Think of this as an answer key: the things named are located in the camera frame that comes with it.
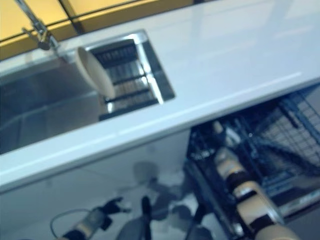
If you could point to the beige round plate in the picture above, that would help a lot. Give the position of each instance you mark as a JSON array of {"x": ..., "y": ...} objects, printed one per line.
[{"x": 96, "y": 72}]

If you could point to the black dishwasher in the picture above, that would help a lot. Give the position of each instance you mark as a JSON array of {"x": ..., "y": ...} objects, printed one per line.
[{"x": 295, "y": 180}]

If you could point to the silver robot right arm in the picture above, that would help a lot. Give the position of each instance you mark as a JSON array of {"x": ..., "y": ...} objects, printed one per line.
[{"x": 252, "y": 200}]

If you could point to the white glossy cabinet door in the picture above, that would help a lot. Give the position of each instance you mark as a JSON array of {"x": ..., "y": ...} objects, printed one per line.
[
  {"x": 112, "y": 162},
  {"x": 20, "y": 200}
]

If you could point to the black sink drain rack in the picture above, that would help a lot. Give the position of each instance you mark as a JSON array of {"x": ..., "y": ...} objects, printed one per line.
[{"x": 130, "y": 72}]

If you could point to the amber window with dark frame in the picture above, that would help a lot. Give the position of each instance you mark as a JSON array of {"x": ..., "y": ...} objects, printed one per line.
[{"x": 32, "y": 15}]

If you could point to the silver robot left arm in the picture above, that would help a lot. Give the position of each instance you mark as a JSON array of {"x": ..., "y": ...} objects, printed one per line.
[{"x": 87, "y": 223}]

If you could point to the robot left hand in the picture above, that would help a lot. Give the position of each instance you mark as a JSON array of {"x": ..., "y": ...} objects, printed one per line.
[{"x": 113, "y": 207}]

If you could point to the chrome pull-down faucet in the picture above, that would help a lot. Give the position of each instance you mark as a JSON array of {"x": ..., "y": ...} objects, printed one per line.
[{"x": 41, "y": 30}]

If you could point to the stainless steel sink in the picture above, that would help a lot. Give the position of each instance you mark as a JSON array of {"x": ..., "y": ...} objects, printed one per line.
[{"x": 45, "y": 105}]

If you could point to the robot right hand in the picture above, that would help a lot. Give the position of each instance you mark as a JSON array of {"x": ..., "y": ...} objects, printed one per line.
[{"x": 220, "y": 141}]

